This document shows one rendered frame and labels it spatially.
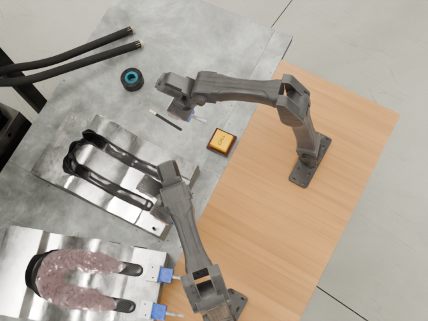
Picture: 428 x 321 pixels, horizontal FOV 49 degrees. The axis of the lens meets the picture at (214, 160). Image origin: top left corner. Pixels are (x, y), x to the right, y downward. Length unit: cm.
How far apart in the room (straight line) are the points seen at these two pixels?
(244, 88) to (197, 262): 46
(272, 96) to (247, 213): 50
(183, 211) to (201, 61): 78
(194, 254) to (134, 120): 74
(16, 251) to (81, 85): 64
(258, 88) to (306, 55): 153
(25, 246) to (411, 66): 215
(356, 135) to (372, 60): 115
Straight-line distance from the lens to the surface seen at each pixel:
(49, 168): 166
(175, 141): 164
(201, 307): 113
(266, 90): 121
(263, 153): 162
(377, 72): 276
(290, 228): 156
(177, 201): 115
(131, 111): 172
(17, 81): 175
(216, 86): 125
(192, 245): 109
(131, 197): 152
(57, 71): 175
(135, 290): 150
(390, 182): 253
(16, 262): 157
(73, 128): 168
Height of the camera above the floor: 232
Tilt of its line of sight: 71 degrees down
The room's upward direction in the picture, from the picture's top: 9 degrees counter-clockwise
